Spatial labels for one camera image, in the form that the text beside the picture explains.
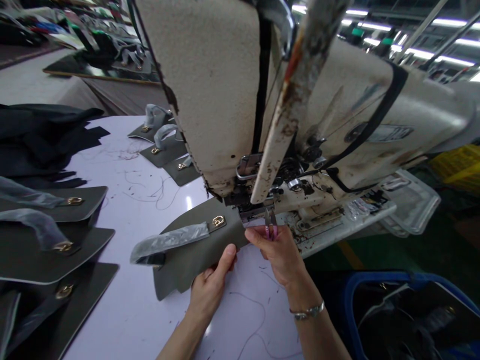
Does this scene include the person's right hand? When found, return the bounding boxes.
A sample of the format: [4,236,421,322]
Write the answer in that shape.
[243,224,315,302]

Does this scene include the person's left hand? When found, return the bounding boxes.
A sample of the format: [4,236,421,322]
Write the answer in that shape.
[188,245,239,320]

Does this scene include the pink thread snips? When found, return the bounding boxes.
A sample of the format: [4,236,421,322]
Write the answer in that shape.
[263,208,279,241]

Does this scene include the blue bin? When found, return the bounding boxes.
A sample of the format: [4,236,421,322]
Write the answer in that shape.
[344,270,480,360]

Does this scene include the clear plastic tray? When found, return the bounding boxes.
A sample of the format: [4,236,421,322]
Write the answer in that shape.
[377,168,442,239]

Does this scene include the rusty white metal bar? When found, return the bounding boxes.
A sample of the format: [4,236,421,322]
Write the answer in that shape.
[250,0,339,206]

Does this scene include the beige industrial sewing machine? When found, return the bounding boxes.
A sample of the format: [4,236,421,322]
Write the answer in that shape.
[131,0,480,260]

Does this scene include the yellow plastic crate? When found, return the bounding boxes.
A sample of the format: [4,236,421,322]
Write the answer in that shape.
[427,143,480,185]

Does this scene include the pile of black fabric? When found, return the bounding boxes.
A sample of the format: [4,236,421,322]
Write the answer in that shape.
[0,102,110,189]

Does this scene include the black board with bag parts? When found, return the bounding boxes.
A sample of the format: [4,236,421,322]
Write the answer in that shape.
[42,29,163,88]

